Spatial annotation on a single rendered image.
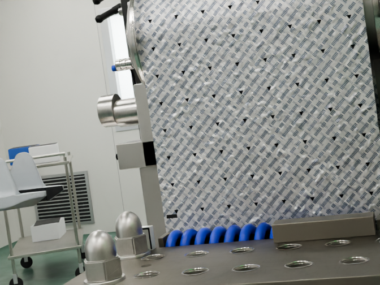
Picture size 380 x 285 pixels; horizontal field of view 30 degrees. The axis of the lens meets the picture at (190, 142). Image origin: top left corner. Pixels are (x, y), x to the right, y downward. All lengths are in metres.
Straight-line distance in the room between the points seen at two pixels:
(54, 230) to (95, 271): 5.16
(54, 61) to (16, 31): 0.50
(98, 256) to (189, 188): 0.18
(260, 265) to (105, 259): 0.13
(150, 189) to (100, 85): 5.99
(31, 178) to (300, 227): 0.34
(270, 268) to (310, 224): 0.10
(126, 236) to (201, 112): 0.15
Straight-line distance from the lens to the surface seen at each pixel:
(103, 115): 0.87
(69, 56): 6.97
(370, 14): 0.73
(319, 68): 0.73
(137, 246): 0.71
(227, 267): 0.62
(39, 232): 5.80
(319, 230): 0.68
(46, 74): 7.08
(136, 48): 0.76
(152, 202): 0.86
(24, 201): 0.80
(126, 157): 0.86
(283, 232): 0.68
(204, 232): 0.74
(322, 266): 0.58
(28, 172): 0.87
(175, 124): 0.76
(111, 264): 0.62
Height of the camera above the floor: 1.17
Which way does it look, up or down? 3 degrees down
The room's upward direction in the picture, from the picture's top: 8 degrees counter-clockwise
